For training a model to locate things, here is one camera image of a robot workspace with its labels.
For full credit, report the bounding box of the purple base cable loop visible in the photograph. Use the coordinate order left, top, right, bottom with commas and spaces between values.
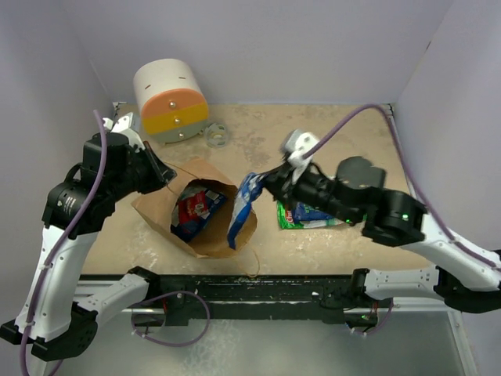
131, 288, 212, 347

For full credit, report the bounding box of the brown paper bag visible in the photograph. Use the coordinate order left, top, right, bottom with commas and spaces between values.
132, 159, 257, 259

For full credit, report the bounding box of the aluminium frame rail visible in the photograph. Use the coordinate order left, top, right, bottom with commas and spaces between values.
74, 102, 424, 314

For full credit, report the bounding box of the dark blue snack packet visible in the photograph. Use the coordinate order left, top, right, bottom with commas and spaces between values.
171, 186, 227, 243

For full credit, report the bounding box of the clear tape roll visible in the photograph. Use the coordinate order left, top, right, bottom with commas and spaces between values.
204, 122, 229, 148

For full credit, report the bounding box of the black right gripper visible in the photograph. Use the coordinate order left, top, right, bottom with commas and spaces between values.
255, 160, 359, 224

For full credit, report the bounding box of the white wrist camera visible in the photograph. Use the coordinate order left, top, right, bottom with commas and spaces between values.
279, 129, 319, 174
103, 112, 144, 149

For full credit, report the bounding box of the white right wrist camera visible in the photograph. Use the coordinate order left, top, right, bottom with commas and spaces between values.
279, 129, 319, 174

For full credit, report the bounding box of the green white snack packet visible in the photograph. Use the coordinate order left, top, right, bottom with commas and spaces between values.
276, 201, 344, 230

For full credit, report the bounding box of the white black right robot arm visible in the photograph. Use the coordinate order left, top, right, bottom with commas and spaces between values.
264, 156, 500, 313

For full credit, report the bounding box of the red blue snack packet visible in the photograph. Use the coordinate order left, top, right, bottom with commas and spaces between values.
178, 191, 209, 224

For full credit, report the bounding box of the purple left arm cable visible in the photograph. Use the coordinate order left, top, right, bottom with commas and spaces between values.
19, 109, 109, 376

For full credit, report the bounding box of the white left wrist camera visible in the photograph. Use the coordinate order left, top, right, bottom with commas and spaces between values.
103, 112, 144, 149

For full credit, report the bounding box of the white cylindrical mini drawer cabinet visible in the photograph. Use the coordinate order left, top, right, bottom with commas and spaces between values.
132, 59, 209, 144

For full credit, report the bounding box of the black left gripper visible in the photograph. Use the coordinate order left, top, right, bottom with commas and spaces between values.
110, 140, 177, 201

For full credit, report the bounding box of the blue white chips bag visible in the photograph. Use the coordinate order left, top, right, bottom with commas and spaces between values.
227, 172, 268, 250

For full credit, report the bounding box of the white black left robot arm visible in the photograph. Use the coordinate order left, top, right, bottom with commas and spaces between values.
1, 132, 176, 362

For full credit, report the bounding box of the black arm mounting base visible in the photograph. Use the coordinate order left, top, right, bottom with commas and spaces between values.
139, 275, 391, 327

